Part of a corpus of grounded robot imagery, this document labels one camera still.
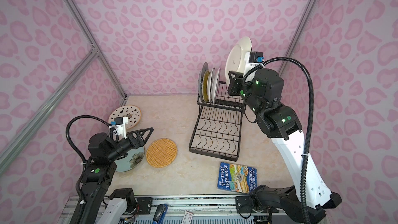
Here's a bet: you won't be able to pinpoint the blue black tool handle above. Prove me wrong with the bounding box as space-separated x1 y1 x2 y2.
152 204 168 224

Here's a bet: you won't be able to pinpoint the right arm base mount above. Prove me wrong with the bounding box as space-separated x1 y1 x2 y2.
235 195 265 214

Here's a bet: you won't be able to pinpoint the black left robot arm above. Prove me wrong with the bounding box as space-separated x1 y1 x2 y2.
70 128 154 224

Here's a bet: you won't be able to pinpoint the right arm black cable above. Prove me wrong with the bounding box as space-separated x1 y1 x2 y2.
242 56 315 224

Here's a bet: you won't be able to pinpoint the large grey-green plate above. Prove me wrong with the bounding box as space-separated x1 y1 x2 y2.
198 62 208 103

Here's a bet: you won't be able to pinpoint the black wire dish rack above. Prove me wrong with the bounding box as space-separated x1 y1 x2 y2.
189 82 245 162

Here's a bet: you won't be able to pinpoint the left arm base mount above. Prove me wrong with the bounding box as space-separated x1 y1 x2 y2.
123 197 153 215

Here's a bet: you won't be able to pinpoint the star pattern cat plate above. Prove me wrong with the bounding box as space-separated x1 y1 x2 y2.
108 105 142 130

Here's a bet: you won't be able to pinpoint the orange woven plate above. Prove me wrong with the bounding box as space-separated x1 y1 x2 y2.
146 138 178 168

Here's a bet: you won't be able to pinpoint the white plate orange sun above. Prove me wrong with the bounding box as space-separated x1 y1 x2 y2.
212 69 220 103

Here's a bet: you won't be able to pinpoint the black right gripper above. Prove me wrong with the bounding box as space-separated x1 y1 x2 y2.
227 69 266 116

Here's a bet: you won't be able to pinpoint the white plate black rings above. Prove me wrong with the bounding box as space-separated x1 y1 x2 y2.
207 67 217 104

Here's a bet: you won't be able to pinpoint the light blue flower plate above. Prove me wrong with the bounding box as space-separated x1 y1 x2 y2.
115 147 145 173

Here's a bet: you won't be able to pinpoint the blue treehouse book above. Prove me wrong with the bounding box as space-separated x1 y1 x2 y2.
217 162 258 194

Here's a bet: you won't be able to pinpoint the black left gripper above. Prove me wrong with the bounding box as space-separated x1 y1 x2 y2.
107 128 153 163

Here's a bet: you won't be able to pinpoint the aluminium frame rail front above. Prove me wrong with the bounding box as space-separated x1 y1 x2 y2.
57 194 327 224

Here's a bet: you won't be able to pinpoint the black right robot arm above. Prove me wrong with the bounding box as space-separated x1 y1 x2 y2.
228 68 342 224

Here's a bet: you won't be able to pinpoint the yellow-green woven plate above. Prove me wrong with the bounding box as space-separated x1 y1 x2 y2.
202 70 210 103

